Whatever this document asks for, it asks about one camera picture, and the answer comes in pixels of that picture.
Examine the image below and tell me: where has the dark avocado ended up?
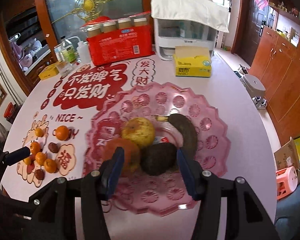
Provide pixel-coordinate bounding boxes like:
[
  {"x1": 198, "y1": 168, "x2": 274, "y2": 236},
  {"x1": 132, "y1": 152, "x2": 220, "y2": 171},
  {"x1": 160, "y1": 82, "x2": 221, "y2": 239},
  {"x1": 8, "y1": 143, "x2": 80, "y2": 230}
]
[{"x1": 140, "y1": 142, "x2": 177, "y2": 176}]

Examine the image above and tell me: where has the pink plastic stool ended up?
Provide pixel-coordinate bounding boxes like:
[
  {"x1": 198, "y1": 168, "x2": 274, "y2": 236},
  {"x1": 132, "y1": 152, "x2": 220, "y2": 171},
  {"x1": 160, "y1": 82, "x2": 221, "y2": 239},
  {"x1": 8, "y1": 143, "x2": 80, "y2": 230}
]
[{"x1": 276, "y1": 166, "x2": 298, "y2": 200}]

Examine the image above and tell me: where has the yellow tissue box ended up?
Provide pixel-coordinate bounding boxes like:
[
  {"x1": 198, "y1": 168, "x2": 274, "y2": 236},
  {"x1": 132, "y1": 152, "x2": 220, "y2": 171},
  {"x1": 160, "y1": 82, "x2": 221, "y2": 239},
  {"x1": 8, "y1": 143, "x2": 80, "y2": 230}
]
[{"x1": 173, "y1": 46, "x2": 212, "y2": 77}]

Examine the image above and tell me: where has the lychee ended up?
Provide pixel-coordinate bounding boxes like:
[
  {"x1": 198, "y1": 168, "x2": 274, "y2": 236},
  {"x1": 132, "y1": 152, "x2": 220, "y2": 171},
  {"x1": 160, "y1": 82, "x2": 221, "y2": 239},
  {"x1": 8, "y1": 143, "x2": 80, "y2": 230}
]
[
  {"x1": 48, "y1": 142, "x2": 59, "y2": 153},
  {"x1": 34, "y1": 169, "x2": 45, "y2": 180}
]

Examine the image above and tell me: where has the small tangerine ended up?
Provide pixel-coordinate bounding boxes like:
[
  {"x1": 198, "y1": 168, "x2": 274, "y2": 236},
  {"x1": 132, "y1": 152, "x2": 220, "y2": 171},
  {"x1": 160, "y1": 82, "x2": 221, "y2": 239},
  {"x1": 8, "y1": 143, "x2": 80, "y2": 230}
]
[{"x1": 34, "y1": 128, "x2": 44, "y2": 137}]

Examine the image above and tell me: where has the white towel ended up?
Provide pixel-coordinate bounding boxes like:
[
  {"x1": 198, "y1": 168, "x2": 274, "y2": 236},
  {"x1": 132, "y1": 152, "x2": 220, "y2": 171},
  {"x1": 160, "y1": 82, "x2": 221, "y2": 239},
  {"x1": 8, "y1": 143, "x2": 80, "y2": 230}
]
[{"x1": 151, "y1": 0, "x2": 229, "y2": 33}]

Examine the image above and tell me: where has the cardboard box on floor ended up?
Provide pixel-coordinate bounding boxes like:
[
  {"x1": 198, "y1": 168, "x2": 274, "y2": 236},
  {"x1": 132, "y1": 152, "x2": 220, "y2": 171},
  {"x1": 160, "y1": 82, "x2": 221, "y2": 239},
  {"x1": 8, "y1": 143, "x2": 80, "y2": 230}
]
[{"x1": 274, "y1": 134, "x2": 300, "y2": 170}]

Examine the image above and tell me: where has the yellow tin box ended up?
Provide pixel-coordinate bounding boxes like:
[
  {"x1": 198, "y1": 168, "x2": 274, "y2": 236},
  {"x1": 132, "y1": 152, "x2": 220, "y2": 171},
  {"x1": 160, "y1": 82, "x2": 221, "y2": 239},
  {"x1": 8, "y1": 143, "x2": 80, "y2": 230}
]
[{"x1": 38, "y1": 62, "x2": 59, "y2": 80}]

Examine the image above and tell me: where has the printed pink tablecloth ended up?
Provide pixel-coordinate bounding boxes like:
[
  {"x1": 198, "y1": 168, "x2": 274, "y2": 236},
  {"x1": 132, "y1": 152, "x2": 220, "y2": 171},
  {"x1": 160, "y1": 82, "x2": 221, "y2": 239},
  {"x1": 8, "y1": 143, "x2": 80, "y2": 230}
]
[{"x1": 4, "y1": 55, "x2": 276, "y2": 239}]

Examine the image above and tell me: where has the overripe dark banana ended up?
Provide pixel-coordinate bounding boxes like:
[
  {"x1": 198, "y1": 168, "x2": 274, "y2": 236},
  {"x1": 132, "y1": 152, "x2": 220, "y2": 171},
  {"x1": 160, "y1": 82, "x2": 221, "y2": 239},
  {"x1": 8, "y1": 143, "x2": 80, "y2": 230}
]
[{"x1": 155, "y1": 113, "x2": 198, "y2": 159}]

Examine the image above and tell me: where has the yellow pear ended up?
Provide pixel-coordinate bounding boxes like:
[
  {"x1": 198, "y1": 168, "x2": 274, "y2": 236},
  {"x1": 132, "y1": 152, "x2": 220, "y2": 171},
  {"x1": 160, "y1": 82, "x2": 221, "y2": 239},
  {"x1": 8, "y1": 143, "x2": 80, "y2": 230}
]
[{"x1": 121, "y1": 117, "x2": 155, "y2": 149}]

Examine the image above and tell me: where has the lychee front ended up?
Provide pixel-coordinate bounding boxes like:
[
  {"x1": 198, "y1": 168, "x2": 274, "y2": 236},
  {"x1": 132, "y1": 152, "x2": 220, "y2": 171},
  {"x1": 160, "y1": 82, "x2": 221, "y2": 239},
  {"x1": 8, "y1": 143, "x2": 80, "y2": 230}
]
[{"x1": 34, "y1": 169, "x2": 45, "y2": 180}]

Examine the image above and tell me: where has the clear drinking glass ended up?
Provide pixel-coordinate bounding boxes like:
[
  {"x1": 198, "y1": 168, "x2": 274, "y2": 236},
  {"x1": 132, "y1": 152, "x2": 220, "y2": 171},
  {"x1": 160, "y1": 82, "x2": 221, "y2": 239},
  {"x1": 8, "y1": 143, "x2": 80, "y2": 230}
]
[{"x1": 56, "y1": 61, "x2": 73, "y2": 77}]

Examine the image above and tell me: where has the small white carton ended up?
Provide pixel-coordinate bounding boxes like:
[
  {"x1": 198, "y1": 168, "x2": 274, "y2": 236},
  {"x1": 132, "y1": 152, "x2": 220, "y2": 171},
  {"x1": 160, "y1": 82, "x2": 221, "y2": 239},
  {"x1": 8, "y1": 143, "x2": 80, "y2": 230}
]
[{"x1": 54, "y1": 44, "x2": 63, "y2": 61}]

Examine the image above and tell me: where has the dark entrance door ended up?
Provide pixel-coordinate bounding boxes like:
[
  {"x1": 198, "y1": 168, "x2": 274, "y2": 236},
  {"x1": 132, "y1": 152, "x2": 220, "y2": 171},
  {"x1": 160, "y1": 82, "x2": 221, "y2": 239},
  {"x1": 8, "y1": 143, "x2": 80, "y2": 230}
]
[{"x1": 231, "y1": 0, "x2": 269, "y2": 65}]

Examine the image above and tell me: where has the white squeeze bottle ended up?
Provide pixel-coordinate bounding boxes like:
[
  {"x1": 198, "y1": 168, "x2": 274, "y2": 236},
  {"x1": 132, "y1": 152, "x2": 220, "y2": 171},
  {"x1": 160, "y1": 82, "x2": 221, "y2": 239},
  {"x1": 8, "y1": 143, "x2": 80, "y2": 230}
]
[{"x1": 70, "y1": 36, "x2": 91, "y2": 64}]

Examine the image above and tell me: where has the clear green-label bottle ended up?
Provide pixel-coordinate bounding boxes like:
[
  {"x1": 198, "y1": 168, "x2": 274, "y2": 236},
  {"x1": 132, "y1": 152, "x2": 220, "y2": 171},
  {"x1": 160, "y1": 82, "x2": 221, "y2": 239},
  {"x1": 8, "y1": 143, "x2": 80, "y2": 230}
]
[{"x1": 61, "y1": 36, "x2": 77, "y2": 63}]

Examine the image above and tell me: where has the wooden cabinet wall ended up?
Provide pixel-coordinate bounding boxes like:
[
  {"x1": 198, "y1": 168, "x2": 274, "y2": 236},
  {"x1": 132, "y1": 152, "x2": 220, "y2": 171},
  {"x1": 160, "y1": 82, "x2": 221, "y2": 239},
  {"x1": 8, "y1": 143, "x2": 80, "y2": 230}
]
[{"x1": 250, "y1": 0, "x2": 300, "y2": 144}]

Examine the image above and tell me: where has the red drink bottle pack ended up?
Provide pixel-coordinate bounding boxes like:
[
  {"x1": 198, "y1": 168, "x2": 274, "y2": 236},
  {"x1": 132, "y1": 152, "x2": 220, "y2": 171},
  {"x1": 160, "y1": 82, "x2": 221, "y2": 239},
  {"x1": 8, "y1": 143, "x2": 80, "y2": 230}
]
[{"x1": 80, "y1": 11, "x2": 154, "y2": 66}]

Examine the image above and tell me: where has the pink plastic fruit bowl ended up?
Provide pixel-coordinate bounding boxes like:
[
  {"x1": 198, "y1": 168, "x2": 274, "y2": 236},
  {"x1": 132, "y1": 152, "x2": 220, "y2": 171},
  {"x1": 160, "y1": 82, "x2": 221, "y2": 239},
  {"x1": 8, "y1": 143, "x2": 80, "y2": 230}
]
[{"x1": 83, "y1": 82, "x2": 231, "y2": 216}]

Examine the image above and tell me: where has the white countertop appliance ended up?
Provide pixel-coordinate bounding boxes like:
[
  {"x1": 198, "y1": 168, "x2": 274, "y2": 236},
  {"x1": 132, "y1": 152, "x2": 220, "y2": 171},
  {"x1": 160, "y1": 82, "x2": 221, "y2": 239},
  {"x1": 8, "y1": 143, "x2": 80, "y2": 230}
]
[{"x1": 153, "y1": 18, "x2": 217, "y2": 61}]

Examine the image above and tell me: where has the glass door with gold ornament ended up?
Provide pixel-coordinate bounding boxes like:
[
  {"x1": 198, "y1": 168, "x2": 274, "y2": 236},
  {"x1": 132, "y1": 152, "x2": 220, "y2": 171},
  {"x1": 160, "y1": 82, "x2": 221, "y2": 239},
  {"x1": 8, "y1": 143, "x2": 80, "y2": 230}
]
[{"x1": 34, "y1": 0, "x2": 151, "y2": 51}]

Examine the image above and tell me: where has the grey round stool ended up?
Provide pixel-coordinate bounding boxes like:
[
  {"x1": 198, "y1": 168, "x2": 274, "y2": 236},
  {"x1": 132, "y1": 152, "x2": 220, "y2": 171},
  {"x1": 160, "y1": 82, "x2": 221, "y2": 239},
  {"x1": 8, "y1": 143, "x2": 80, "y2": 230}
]
[{"x1": 240, "y1": 74, "x2": 266, "y2": 98}]

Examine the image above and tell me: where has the red apple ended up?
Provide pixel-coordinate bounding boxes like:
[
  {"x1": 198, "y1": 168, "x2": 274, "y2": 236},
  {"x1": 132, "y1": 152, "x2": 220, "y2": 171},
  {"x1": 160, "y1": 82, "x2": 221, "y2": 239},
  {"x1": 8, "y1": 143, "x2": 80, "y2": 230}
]
[{"x1": 102, "y1": 137, "x2": 140, "y2": 177}]

